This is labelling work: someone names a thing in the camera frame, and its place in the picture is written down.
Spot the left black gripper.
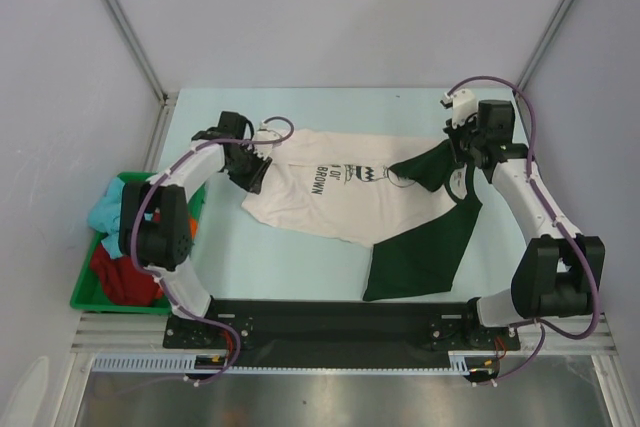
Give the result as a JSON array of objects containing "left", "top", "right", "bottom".
[{"left": 224, "top": 145, "right": 271, "bottom": 195}]

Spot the white and green t-shirt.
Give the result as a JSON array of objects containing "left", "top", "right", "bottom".
[{"left": 242, "top": 129, "right": 482, "bottom": 302}]

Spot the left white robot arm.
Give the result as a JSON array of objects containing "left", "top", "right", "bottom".
[{"left": 118, "top": 111, "right": 292, "bottom": 347}]

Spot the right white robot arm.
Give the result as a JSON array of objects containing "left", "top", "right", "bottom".
[{"left": 441, "top": 89, "right": 605, "bottom": 348}]

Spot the orange t-shirt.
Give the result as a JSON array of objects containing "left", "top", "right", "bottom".
[{"left": 154, "top": 216, "right": 199, "bottom": 298}]

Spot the light blue t-shirt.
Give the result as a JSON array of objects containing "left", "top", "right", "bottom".
[{"left": 87, "top": 177, "right": 125, "bottom": 260}]

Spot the dark red t-shirt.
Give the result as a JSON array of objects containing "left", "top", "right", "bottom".
[{"left": 89, "top": 239, "right": 164, "bottom": 307}]

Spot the green plastic bin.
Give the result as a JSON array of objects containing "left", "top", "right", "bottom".
[{"left": 68, "top": 171, "right": 207, "bottom": 317}]

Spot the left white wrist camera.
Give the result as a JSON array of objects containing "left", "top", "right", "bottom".
[{"left": 252, "top": 123, "right": 286, "bottom": 150}]

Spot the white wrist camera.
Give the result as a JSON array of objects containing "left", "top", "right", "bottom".
[
  {"left": 252, "top": 123, "right": 286, "bottom": 150},
  {"left": 440, "top": 88, "right": 478, "bottom": 129}
]

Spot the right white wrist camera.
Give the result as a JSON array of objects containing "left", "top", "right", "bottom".
[{"left": 440, "top": 88, "right": 478, "bottom": 129}]

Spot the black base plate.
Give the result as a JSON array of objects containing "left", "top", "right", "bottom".
[{"left": 163, "top": 300, "right": 520, "bottom": 370}]

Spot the right aluminium corner post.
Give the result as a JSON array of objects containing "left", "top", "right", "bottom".
[{"left": 514, "top": 0, "right": 609, "bottom": 98}]

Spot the aluminium corner post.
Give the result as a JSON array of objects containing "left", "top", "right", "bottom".
[
  {"left": 514, "top": 0, "right": 609, "bottom": 98},
  {"left": 100, "top": 0, "right": 167, "bottom": 105}
]

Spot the grey slotted cable duct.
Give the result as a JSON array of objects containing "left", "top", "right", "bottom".
[{"left": 92, "top": 353, "right": 496, "bottom": 377}]

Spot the aluminium frame rail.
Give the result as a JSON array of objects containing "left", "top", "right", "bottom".
[{"left": 71, "top": 313, "right": 617, "bottom": 356}]

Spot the left aluminium corner post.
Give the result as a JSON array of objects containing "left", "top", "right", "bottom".
[{"left": 100, "top": 0, "right": 167, "bottom": 105}]

